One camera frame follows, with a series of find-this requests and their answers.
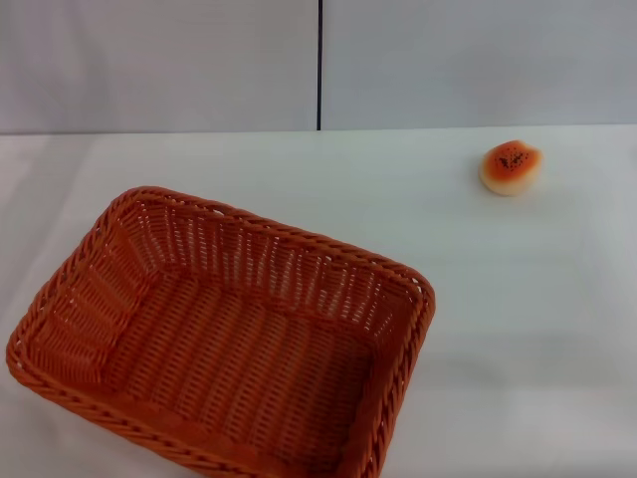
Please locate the orange woven plastic basket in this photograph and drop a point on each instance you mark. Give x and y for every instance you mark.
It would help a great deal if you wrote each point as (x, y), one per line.
(234, 348)

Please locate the black vertical wall strip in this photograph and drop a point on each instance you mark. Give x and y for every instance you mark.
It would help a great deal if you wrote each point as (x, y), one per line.
(319, 60)

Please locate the round sesame bread bun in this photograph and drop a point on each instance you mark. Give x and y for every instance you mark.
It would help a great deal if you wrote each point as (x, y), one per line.
(510, 167)

